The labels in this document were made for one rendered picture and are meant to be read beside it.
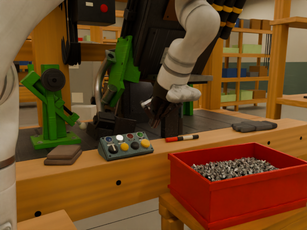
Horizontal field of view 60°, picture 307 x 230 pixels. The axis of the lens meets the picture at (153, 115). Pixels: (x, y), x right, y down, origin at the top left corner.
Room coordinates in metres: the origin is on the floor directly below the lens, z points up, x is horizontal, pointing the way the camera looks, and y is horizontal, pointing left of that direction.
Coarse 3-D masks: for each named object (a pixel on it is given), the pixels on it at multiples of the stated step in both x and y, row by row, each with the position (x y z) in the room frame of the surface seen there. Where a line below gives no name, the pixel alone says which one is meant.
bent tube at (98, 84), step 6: (108, 54) 1.06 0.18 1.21; (114, 54) 1.07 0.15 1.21; (108, 60) 1.03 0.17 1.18; (114, 60) 1.04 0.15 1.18; (102, 66) 1.07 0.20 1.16; (108, 66) 1.07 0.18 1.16; (102, 72) 1.08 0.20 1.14; (96, 78) 1.09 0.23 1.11; (102, 78) 1.09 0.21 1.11; (96, 84) 1.08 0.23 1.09; (96, 90) 1.07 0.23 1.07; (96, 96) 1.04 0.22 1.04; (96, 102) 1.02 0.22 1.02; (96, 108) 1.01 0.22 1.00; (102, 108) 1.00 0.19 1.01
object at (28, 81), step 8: (32, 72) 0.86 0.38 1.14; (24, 80) 0.84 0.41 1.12; (32, 80) 0.85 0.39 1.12; (40, 80) 0.88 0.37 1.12; (32, 88) 0.85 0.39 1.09; (40, 88) 0.88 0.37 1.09; (40, 96) 0.86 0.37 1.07; (56, 96) 0.90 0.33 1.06; (56, 104) 0.89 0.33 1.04; (56, 112) 0.89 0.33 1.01; (72, 112) 0.95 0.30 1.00; (72, 120) 0.92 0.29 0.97
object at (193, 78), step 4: (148, 76) 1.05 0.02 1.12; (152, 76) 1.02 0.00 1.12; (156, 76) 1.00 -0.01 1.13; (192, 76) 0.92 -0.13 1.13; (196, 76) 0.93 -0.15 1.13; (200, 76) 0.93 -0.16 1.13; (204, 76) 0.94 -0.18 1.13; (208, 76) 0.95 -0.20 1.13; (212, 76) 0.96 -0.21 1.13; (140, 80) 1.11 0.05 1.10; (144, 80) 1.08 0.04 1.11; (148, 80) 1.05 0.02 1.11; (152, 80) 1.03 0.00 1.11; (188, 80) 0.91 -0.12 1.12; (192, 80) 0.92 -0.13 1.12; (196, 80) 0.93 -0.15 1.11; (200, 80) 0.94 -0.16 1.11; (204, 80) 0.94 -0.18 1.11; (208, 80) 0.95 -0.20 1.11; (212, 80) 0.96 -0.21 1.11
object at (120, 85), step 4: (116, 84) 0.98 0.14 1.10; (120, 84) 0.96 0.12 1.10; (120, 88) 0.95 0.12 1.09; (124, 88) 0.95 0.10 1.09; (116, 92) 0.96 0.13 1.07; (120, 92) 0.95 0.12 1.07; (116, 96) 0.96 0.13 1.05; (120, 96) 0.97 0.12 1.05; (112, 100) 0.98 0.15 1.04; (116, 100) 0.98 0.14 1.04; (112, 104) 0.98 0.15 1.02
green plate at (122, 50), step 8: (120, 40) 1.06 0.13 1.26; (128, 40) 0.99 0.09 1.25; (120, 48) 1.04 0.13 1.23; (128, 48) 0.99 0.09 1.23; (120, 56) 1.02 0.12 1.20; (128, 56) 1.00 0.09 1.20; (112, 64) 1.07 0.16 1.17; (120, 64) 1.00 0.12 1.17; (128, 64) 1.00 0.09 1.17; (112, 72) 1.05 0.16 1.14; (120, 72) 0.99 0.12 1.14; (128, 72) 1.00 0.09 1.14; (136, 72) 1.02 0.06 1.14; (112, 80) 1.03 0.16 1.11; (120, 80) 0.97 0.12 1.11; (128, 80) 1.00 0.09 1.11; (136, 80) 1.02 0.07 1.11
